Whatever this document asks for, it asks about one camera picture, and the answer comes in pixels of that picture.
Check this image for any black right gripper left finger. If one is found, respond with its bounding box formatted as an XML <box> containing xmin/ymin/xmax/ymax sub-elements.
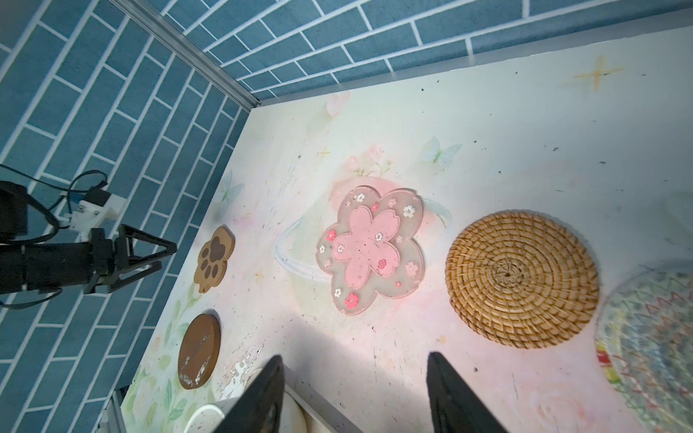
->
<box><xmin>214</xmin><ymin>355</ymin><xmax>285</xmax><ymax>433</ymax></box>

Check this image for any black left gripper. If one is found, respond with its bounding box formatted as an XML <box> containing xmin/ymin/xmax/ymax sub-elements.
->
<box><xmin>1</xmin><ymin>224</ymin><xmax>178</xmax><ymax>294</ymax></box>

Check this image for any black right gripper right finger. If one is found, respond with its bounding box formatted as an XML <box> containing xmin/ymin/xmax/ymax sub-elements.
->
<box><xmin>426</xmin><ymin>352</ymin><xmax>506</xmax><ymax>433</ymax></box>

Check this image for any beige serving tray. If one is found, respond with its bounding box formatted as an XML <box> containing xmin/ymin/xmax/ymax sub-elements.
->
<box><xmin>280</xmin><ymin>366</ymin><xmax>362</xmax><ymax>433</ymax></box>

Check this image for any brown paw shaped coaster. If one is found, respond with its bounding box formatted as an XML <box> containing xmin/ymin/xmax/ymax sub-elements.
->
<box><xmin>194</xmin><ymin>226</ymin><xmax>236</xmax><ymax>294</ymax></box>

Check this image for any dark brown glossy round coaster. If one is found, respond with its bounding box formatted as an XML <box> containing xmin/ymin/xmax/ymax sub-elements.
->
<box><xmin>177</xmin><ymin>313</ymin><xmax>221</xmax><ymax>390</ymax></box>

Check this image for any pink flower coaster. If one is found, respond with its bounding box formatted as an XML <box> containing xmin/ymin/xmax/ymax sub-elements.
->
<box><xmin>315</xmin><ymin>185</ymin><xmax>425</xmax><ymax>316</ymax></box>

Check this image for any white mug top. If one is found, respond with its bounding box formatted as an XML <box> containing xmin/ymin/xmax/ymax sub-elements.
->
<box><xmin>184</xmin><ymin>399</ymin><xmax>236</xmax><ymax>433</ymax></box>

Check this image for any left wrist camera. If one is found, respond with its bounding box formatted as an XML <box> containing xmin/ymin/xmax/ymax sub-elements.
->
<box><xmin>68</xmin><ymin>187</ymin><xmax>126</xmax><ymax>242</ymax></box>

